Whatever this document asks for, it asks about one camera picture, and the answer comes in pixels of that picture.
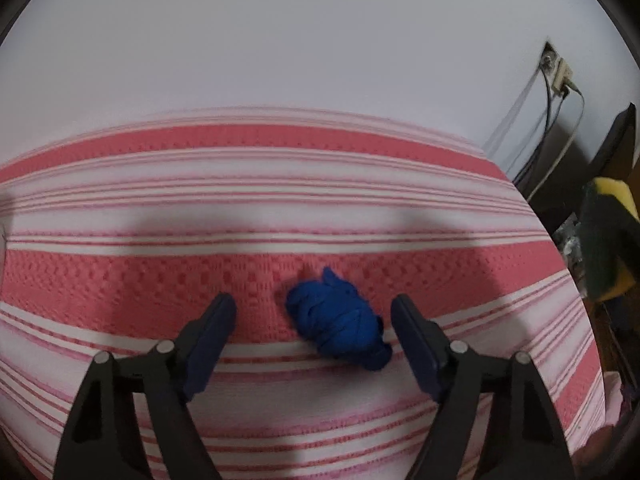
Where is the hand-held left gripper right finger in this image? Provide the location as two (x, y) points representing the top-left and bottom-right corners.
(390, 294), (576, 480)

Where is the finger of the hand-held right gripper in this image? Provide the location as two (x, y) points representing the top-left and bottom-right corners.
(619, 199), (640, 282)

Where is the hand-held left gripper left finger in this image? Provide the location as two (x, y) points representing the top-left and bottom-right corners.
(52, 292), (238, 480)

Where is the yellow green scouring sponge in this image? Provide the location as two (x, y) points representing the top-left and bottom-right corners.
(579, 176), (640, 304)

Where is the blue cloth bundle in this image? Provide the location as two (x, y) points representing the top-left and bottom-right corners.
(285, 266), (392, 372)

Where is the red striped tablecloth desktop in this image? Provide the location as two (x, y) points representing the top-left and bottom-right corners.
(0, 106), (608, 480)

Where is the black monitor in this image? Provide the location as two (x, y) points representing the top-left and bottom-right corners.
(587, 102), (640, 181)

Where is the grey power cable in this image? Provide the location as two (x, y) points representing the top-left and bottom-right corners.
(527, 85), (585, 198)

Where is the beige wall socket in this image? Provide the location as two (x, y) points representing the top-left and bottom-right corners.
(552, 57), (575, 97)

